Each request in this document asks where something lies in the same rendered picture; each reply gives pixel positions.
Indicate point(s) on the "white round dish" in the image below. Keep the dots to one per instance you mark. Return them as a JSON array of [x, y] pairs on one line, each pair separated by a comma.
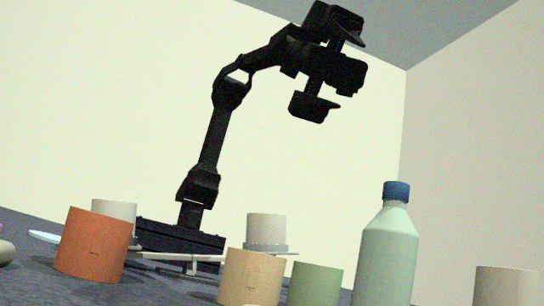
[[45, 236]]

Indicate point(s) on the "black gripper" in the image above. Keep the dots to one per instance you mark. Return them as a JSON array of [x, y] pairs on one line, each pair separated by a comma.
[[320, 63]]

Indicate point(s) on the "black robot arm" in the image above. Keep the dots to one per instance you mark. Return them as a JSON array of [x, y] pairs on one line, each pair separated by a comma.
[[202, 181]]

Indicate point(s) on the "orange cylinder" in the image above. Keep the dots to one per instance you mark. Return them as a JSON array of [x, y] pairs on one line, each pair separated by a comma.
[[93, 246]]

